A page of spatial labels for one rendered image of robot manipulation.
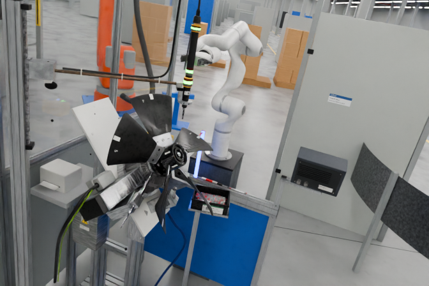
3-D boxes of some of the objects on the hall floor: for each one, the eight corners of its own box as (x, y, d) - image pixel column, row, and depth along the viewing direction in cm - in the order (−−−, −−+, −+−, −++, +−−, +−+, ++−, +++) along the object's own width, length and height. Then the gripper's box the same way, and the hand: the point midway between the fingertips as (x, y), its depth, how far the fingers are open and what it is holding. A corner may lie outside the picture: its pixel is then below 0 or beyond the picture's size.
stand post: (119, 332, 197) (131, 204, 165) (127, 320, 205) (141, 196, 174) (125, 336, 196) (139, 207, 164) (134, 323, 204) (149, 199, 172)
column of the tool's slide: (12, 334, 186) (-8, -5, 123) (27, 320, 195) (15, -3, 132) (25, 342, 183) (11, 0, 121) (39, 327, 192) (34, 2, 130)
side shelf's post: (66, 296, 213) (67, 186, 184) (70, 292, 217) (73, 182, 188) (70, 299, 212) (73, 188, 183) (75, 294, 216) (78, 185, 187)
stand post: (87, 316, 203) (96, 148, 163) (97, 304, 211) (108, 142, 172) (93, 319, 202) (103, 150, 162) (103, 308, 210) (115, 145, 170)
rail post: (243, 310, 226) (269, 216, 199) (244, 306, 230) (270, 212, 203) (248, 313, 225) (276, 218, 198) (250, 308, 229) (276, 215, 202)
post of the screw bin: (178, 305, 222) (196, 204, 194) (179, 301, 224) (197, 202, 196) (182, 306, 222) (201, 205, 194) (183, 302, 224) (201, 203, 196)
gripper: (189, 46, 168) (173, 48, 152) (221, 53, 163) (208, 56, 148) (187, 60, 171) (172, 64, 155) (218, 68, 166) (205, 73, 150)
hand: (190, 60), depth 152 cm, fingers open, 8 cm apart
